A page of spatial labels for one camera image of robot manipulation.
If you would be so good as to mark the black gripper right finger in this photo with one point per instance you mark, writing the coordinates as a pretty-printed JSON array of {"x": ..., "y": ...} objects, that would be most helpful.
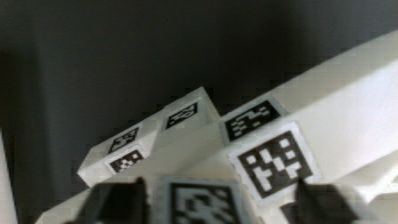
[{"x": 318, "y": 206}]

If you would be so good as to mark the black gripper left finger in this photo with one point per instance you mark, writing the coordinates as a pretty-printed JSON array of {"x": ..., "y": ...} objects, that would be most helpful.
[{"x": 116, "y": 204}]

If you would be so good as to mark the white chair leg with tag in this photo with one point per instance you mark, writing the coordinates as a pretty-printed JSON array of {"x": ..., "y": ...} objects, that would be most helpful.
[
  {"x": 197, "y": 201},
  {"x": 126, "y": 148}
]

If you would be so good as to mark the white chair back part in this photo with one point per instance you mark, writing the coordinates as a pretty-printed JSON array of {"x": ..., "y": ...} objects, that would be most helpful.
[{"x": 309, "y": 133}]

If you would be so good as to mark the white U-shaped fence frame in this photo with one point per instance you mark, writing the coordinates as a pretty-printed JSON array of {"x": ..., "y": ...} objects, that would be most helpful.
[{"x": 7, "y": 210}]

